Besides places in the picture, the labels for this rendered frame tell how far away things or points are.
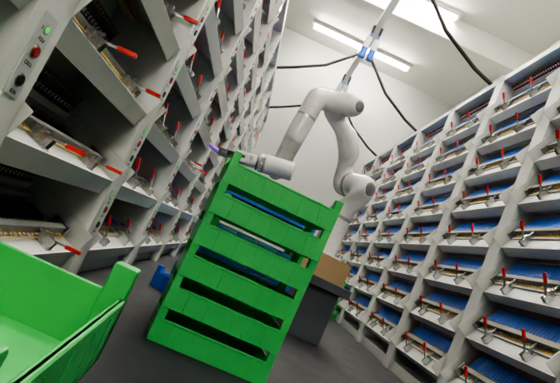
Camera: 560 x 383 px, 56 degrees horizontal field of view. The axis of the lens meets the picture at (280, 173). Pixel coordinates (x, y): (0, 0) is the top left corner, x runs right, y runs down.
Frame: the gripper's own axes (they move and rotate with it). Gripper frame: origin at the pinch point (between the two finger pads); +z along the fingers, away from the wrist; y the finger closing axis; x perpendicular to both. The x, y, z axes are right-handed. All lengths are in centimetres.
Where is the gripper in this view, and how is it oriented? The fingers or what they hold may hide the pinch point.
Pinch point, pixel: (223, 152)
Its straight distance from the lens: 229.5
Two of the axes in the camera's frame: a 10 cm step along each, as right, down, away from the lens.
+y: -0.6, 1.3, 9.9
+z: -9.6, -2.7, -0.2
